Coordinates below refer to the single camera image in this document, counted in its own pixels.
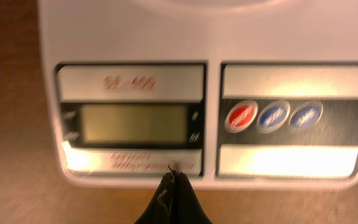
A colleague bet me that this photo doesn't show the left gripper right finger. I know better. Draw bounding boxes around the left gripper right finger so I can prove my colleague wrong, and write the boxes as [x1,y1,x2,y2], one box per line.
[175,172,212,224]

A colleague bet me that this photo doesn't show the white digital kitchen scale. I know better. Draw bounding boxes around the white digital kitchen scale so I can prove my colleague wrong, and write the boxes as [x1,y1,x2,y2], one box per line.
[38,0,358,189]

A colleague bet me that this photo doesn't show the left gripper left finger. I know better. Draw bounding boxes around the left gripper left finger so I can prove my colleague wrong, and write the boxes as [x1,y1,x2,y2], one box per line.
[135,166,177,224]

